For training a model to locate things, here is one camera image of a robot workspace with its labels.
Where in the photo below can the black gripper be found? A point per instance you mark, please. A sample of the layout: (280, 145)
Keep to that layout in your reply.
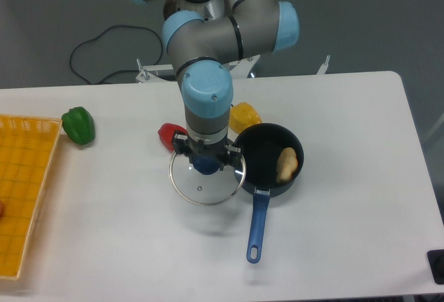
(226, 155)

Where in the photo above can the glass pot lid blue knob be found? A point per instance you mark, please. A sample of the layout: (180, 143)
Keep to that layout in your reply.
(205, 189)

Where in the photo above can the dark blue saucepan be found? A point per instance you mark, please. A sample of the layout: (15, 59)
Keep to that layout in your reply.
(261, 146)

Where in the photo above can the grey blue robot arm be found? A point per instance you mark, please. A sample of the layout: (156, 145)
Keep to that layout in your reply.
(202, 37)

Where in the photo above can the red bell pepper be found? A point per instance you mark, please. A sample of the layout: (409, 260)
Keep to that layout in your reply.
(166, 133)

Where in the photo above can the yellow bell pepper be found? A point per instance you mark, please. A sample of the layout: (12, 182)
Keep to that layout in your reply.
(243, 116)

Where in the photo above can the beige potato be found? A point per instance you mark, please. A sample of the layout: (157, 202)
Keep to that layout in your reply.
(287, 164)

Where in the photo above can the green bell pepper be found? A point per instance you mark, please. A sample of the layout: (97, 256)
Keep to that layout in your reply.
(78, 124)

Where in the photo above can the yellow wicker basket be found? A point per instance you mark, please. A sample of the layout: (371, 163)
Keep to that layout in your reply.
(27, 148)

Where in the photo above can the black corner object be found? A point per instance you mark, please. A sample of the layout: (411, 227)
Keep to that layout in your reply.
(435, 259)

